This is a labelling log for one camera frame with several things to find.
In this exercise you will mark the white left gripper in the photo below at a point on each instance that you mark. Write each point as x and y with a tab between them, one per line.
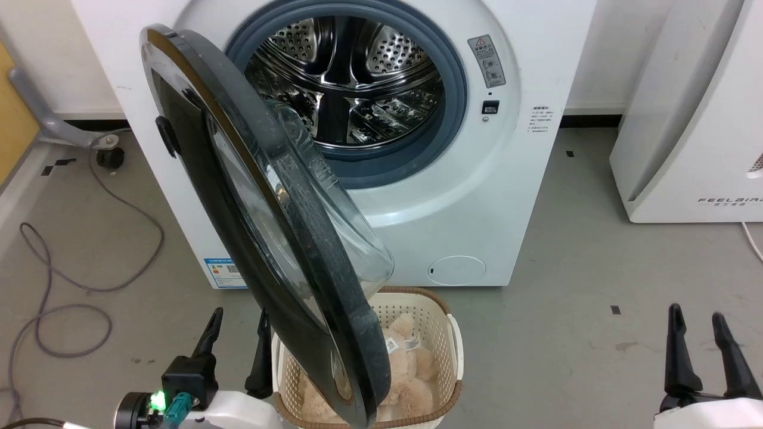
244	414

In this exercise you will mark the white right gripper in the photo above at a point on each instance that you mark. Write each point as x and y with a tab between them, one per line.
715	415

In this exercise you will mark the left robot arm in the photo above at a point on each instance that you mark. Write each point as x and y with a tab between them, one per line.
134	411

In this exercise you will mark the black round washing machine door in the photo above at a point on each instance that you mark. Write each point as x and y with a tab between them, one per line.
185	173

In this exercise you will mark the grey rubber door gasket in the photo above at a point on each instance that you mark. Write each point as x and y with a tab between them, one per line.
393	170

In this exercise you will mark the white front-load washing machine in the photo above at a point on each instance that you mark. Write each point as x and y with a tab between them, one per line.
477	196

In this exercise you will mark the black door latch socket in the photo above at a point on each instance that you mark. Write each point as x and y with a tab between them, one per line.
490	107

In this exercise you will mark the blue energy label sticker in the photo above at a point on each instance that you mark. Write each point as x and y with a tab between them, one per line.
225	273

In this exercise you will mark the beige plush teddy bear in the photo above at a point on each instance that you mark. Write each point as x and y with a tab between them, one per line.
417	393

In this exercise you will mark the cream plastic laundry basket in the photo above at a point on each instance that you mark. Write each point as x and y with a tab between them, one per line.
439	333

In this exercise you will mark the black caster wheel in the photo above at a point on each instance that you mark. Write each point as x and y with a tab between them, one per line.
110	158

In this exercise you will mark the round white filter cover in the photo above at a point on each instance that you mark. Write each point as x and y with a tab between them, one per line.
457	270

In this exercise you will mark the white air purifier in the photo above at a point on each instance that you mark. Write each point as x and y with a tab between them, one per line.
691	119

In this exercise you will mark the grey metal cart leg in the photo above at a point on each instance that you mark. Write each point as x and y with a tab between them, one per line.
53	126

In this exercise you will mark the steel perforated washer drum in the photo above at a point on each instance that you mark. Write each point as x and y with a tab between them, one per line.
357	71

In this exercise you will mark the yellow wooden board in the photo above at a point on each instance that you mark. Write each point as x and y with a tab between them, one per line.
13	125

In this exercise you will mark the grey warning sticker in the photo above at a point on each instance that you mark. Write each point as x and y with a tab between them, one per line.
487	61

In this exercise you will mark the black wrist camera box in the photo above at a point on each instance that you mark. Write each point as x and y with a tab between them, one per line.
189	378

